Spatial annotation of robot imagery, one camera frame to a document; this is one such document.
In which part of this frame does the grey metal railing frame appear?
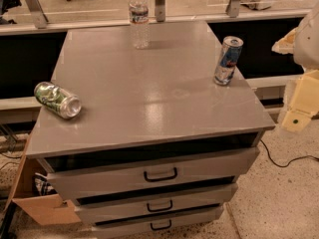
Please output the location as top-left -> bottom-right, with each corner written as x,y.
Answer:
1,0 -> 319,35

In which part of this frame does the grey drawer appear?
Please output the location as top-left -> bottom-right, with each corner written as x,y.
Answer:
76,180 -> 237,225
48,147 -> 259,199
92,204 -> 223,239

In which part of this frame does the brown cardboard box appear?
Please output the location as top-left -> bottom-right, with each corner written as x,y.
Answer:
5,145 -> 80,225

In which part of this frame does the top grey drawer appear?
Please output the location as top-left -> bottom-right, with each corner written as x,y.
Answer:
48,147 -> 259,199

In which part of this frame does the clear plastic water bottle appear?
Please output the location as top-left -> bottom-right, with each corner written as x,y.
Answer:
129,0 -> 150,49

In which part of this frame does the black floor cable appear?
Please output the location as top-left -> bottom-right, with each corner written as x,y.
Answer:
259,138 -> 319,169

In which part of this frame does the blue silver redbull can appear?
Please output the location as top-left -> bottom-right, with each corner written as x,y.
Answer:
213,36 -> 243,86

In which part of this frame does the middle grey drawer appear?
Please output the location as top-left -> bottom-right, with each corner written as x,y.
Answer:
76,180 -> 237,225

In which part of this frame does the green crushed soda can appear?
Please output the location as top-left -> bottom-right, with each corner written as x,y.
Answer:
34,82 -> 82,120

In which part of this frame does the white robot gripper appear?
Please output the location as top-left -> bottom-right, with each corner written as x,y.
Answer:
271,2 -> 319,132

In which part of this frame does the grey drawer cabinet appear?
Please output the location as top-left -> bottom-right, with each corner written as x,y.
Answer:
25,20 -> 276,239

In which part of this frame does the bottom grey drawer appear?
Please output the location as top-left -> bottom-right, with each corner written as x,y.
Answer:
92,204 -> 223,239

